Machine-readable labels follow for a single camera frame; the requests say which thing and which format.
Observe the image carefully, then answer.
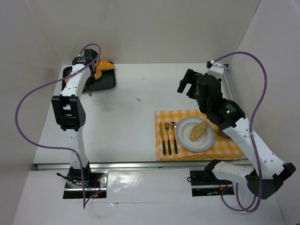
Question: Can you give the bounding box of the long baguette bread roll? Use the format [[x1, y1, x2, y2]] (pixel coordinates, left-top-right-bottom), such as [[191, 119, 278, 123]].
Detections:
[[189, 121, 208, 141]]

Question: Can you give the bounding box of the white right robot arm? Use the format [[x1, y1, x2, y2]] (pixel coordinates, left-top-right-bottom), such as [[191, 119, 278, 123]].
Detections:
[[177, 69, 296, 200]]

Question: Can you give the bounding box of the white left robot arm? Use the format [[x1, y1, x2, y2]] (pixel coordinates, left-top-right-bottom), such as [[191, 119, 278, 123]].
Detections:
[[52, 49, 98, 180]]

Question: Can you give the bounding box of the striped triangular bread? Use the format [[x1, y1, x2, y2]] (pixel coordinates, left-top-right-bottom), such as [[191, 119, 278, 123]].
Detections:
[[96, 60, 115, 71]]

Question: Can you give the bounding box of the white paper cup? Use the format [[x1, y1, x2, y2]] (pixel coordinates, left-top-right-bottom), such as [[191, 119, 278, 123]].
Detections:
[[217, 129, 229, 138]]

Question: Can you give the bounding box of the black serving tray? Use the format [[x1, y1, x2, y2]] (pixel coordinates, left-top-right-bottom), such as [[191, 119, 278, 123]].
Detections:
[[61, 61, 117, 94]]

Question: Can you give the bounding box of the white blue-rimmed plate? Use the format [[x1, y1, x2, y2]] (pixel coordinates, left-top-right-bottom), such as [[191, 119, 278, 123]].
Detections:
[[176, 116, 215, 152]]

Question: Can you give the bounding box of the gold spoon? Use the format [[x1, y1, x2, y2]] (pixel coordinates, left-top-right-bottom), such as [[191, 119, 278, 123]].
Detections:
[[170, 122, 178, 154]]

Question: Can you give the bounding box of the gold fork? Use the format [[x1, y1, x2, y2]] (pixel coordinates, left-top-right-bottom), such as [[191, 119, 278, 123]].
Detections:
[[165, 121, 172, 155]]

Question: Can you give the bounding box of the gold table knife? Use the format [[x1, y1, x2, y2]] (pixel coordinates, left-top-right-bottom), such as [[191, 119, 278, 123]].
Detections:
[[159, 122, 166, 155]]

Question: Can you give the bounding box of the yellow checkered cloth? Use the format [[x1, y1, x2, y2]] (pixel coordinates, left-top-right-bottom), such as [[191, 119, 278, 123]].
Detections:
[[155, 109, 244, 161]]

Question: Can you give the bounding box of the glazed ring donut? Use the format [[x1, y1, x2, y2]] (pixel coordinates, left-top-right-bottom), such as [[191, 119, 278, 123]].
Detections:
[[94, 69, 102, 80]]

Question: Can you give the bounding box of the aluminium rail right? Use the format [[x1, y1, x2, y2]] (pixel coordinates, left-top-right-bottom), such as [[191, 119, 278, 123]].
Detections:
[[223, 64, 237, 102]]

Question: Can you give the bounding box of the aluminium rail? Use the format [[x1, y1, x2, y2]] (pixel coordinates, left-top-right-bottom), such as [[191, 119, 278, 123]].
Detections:
[[37, 161, 209, 171], [223, 64, 237, 102]]

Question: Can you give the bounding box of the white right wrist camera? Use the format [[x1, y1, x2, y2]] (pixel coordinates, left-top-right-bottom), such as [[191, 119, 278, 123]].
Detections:
[[206, 60, 224, 79]]

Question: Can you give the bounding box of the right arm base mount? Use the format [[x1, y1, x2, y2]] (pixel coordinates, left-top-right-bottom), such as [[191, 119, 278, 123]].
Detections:
[[187, 171, 234, 197]]

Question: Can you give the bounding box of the aluminium rail front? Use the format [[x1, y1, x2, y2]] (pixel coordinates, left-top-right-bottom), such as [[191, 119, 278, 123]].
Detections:
[[37, 161, 209, 171]]

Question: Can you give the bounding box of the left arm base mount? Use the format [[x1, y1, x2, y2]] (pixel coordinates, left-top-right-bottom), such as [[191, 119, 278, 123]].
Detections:
[[56, 172, 108, 199]]

